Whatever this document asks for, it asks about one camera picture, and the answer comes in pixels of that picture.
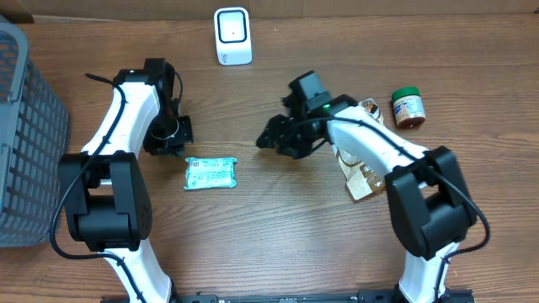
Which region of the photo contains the green lid seasoning jar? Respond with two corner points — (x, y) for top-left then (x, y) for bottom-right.
(392, 87), (426, 129)

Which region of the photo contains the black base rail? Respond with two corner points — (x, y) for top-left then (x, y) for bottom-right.
(100, 289), (477, 303)

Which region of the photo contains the grey plastic mesh basket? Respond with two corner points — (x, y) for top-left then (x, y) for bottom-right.
(1, 21), (71, 247)

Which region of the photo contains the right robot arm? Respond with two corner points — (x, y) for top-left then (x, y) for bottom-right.
(256, 71), (477, 302)

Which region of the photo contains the white barcode scanner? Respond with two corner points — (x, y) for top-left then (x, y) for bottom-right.
(214, 7), (253, 66)

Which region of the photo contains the light blue wipes pack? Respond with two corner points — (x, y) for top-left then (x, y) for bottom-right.
(184, 157), (237, 190)

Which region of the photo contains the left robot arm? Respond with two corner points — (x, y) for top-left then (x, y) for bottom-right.
(50, 58), (194, 302)

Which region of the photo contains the beige brown snack bag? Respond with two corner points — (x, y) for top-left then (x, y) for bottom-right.
(332, 98), (387, 202)

